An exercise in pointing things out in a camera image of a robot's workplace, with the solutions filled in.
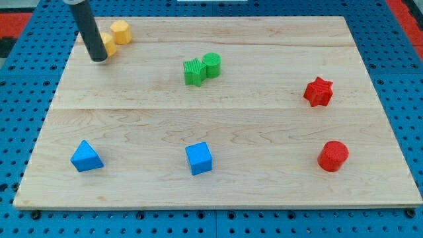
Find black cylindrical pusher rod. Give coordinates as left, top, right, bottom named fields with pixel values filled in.
left=63, top=0, right=108, bottom=62

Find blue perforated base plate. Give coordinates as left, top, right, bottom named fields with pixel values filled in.
left=1, top=0, right=422, bottom=237

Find blue triangle block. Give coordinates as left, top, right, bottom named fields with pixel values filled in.
left=70, top=140, right=104, bottom=172

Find green star block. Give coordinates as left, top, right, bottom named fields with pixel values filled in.
left=183, top=58, right=206, bottom=87

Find green cylinder block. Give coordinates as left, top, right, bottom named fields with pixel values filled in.
left=202, top=52, right=221, bottom=78

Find red cylinder block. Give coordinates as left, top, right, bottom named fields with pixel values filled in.
left=317, top=141, right=349, bottom=172

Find yellow block behind rod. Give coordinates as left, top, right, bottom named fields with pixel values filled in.
left=100, top=32, right=117, bottom=57

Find light wooden board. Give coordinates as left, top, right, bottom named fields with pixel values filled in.
left=14, top=17, right=422, bottom=211

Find blue cube block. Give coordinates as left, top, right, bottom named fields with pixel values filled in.
left=185, top=142, right=213, bottom=176

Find red star block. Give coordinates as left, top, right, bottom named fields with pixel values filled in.
left=303, top=77, right=333, bottom=107

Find yellow hexagonal block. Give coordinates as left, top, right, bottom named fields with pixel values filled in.
left=110, top=20, right=132, bottom=45

